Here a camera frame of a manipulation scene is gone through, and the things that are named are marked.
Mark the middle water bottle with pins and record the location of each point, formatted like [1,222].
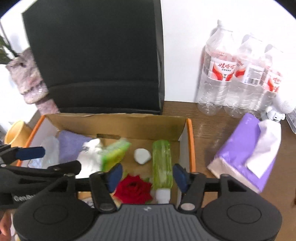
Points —
[247,74]

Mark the small white round object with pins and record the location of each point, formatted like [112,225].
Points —
[142,156]

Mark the cardboard box orange trim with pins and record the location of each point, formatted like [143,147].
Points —
[147,146]

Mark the iridescent plastic bag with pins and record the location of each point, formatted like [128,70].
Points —
[45,154]

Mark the right water bottle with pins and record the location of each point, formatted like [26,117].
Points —
[269,82]

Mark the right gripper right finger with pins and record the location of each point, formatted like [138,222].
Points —
[192,187]

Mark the green soap box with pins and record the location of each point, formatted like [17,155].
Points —
[114,153]

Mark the green gel bottle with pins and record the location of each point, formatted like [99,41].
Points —
[162,173]

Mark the purple knitted cloth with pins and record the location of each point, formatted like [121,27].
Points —
[70,145]

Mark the red rose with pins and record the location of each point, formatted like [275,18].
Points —
[133,190]

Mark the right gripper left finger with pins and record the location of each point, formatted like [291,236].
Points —
[102,185]

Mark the yellow mug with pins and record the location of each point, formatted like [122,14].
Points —
[18,134]

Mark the purple tissue pack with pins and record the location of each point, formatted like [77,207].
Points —
[250,152]

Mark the black paper bag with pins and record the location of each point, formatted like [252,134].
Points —
[99,56]

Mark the purple ceramic vase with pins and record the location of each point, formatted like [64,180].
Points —
[26,75]

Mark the dried pink flowers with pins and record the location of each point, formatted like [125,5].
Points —
[6,52]

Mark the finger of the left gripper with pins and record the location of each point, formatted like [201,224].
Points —
[11,154]

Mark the person's hand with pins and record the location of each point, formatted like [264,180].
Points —
[5,226]

